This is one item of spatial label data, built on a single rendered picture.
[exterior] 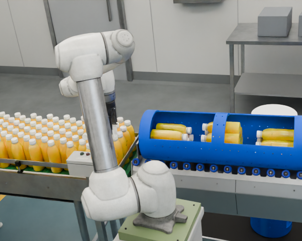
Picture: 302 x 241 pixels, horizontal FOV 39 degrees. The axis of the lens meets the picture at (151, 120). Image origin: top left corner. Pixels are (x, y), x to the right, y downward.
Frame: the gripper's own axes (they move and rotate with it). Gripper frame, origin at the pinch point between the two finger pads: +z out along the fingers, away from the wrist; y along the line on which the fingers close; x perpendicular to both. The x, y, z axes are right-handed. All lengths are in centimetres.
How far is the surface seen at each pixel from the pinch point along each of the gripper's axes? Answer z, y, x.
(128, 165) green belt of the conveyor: 24.4, 3.7, -4.9
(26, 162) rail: 18, -11, 55
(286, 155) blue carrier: 5, -5, -94
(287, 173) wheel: 18, -2, -95
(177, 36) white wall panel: 46, 345, 51
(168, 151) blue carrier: 7.3, -4.9, -33.5
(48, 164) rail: 17.6, -11.4, 39.6
